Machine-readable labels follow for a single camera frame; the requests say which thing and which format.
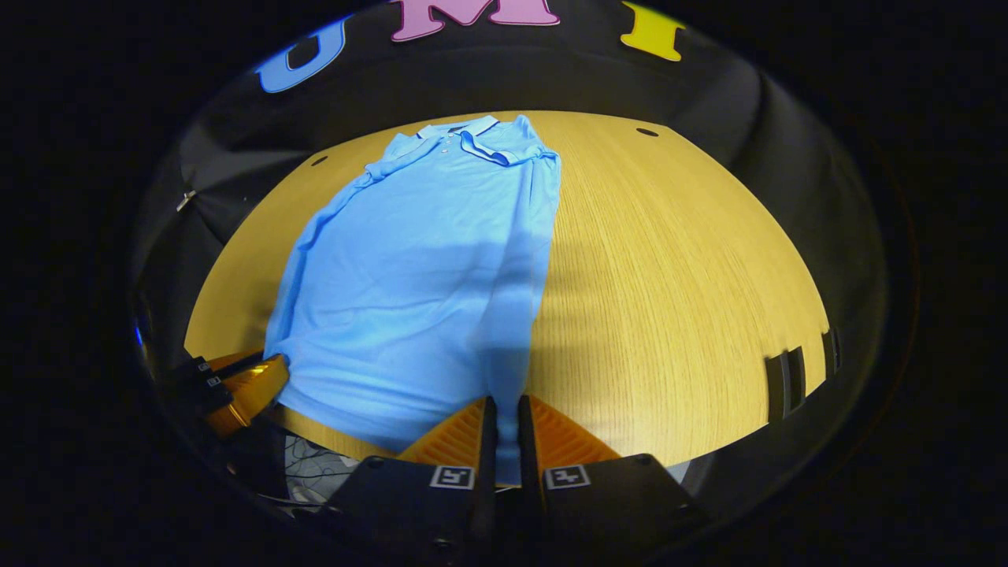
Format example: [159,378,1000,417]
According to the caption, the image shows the black backdrop cloth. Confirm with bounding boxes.
[130,0,895,442]

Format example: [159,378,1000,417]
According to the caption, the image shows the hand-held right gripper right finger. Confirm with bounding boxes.
[518,395,707,554]

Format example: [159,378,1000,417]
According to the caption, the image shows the grey cables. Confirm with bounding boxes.
[283,433,363,501]

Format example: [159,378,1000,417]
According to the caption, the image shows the light blue T-shirt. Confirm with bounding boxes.
[262,114,563,487]

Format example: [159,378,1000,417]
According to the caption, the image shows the dark slatted object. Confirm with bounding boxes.
[764,327,843,422]

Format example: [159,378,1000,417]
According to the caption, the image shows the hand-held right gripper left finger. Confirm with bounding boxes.
[295,395,498,554]

